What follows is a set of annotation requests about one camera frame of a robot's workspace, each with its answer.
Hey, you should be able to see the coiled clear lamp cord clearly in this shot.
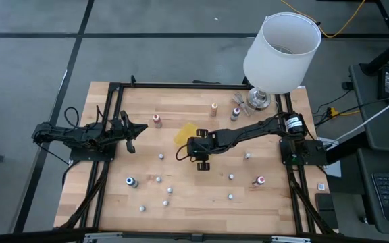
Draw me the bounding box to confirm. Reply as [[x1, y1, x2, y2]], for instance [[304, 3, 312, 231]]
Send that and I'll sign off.
[[231, 91, 256, 117]]

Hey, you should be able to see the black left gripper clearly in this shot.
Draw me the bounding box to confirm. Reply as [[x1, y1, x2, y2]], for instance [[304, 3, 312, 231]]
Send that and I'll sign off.
[[108, 110, 148, 154]]

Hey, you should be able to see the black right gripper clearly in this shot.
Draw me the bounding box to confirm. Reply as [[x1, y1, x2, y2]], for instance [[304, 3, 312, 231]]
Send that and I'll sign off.
[[186, 128, 221, 171]]

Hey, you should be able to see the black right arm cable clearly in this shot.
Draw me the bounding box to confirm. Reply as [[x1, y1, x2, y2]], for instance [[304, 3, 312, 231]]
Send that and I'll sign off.
[[176, 144, 195, 162]]

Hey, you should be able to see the yellow extension cable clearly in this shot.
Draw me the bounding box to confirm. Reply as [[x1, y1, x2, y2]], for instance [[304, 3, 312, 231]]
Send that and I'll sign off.
[[280, 0, 367, 38]]

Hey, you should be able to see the yellow plastic bin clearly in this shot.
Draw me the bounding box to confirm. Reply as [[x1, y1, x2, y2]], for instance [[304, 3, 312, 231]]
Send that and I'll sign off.
[[173, 122, 201, 146]]

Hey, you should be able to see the orange-red food coloring bottle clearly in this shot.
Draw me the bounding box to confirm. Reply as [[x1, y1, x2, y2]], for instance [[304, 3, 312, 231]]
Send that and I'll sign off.
[[151, 113, 163, 130]]

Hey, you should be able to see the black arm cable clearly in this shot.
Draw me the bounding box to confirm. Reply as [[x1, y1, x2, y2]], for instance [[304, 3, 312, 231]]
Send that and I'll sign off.
[[33, 105, 106, 188], [176, 144, 195, 162]]

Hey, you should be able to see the black front crossbar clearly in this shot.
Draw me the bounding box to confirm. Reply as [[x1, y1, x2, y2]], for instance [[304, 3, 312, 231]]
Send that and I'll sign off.
[[0, 227, 389, 243]]

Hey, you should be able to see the black side desk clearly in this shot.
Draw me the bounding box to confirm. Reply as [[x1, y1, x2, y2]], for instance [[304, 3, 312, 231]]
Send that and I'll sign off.
[[348, 63, 389, 153]]

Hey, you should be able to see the yellow cable plug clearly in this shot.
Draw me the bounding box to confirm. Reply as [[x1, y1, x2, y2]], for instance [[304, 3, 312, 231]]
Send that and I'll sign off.
[[326, 107, 361, 118]]

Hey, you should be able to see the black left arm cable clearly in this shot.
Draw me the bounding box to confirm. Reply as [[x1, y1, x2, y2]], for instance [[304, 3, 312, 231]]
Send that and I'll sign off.
[[33, 105, 106, 188]]

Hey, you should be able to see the dark grey desk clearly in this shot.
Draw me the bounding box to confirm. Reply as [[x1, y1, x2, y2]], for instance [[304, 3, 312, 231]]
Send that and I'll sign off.
[[356, 148, 389, 237]]

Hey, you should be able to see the black desk leg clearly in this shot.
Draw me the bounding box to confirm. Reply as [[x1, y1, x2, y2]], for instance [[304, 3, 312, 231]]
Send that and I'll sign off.
[[359, 28, 389, 77]]

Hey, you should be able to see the blue food coloring bottle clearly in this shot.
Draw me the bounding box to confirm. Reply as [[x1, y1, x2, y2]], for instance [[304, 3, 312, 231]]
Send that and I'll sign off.
[[125, 175, 140, 189]]

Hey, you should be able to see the long white pole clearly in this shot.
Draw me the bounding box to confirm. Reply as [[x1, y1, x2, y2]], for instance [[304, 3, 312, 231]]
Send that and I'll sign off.
[[328, 90, 389, 148]]

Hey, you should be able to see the black rectangular pad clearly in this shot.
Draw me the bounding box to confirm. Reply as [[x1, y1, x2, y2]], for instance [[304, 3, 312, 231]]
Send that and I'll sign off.
[[315, 192, 340, 231]]

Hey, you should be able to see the silver table lamp white shade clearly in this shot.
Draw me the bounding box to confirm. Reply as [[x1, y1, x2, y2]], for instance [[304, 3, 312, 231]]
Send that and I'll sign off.
[[242, 11, 323, 111]]

